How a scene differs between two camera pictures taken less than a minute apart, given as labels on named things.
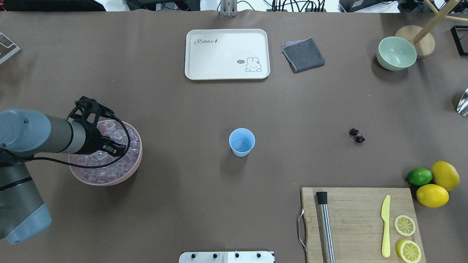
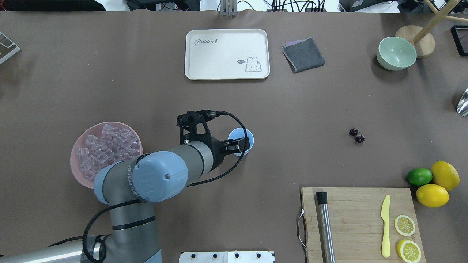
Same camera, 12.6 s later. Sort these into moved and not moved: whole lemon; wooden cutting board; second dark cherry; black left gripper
Moved: black left gripper
Not moved: second dark cherry; whole lemon; wooden cutting board
